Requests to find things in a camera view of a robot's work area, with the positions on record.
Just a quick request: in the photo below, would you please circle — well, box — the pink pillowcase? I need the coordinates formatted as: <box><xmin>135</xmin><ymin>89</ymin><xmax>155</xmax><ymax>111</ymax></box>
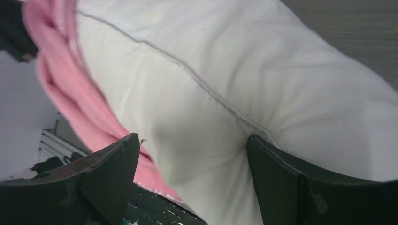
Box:
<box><xmin>23</xmin><ymin>0</ymin><xmax>186</xmax><ymax>203</ymax></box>

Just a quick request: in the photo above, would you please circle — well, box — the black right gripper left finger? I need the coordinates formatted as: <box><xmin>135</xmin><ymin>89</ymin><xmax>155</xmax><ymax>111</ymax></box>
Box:
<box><xmin>0</xmin><ymin>133</ymin><xmax>140</xmax><ymax>225</ymax></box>

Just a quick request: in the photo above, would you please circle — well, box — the white pillow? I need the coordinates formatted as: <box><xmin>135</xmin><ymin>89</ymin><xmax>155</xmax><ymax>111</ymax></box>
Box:
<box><xmin>77</xmin><ymin>0</ymin><xmax>398</xmax><ymax>225</ymax></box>

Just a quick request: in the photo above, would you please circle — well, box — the aluminium slotted rail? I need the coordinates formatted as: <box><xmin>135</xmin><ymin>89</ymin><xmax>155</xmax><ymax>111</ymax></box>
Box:
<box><xmin>37</xmin><ymin>129</ymin><xmax>89</xmax><ymax>164</ymax></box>

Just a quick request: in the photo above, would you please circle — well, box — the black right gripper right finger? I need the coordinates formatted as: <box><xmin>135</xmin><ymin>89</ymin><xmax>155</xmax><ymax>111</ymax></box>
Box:
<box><xmin>246</xmin><ymin>135</ymin><xmax>398</xmax><ymax>225</ymax></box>

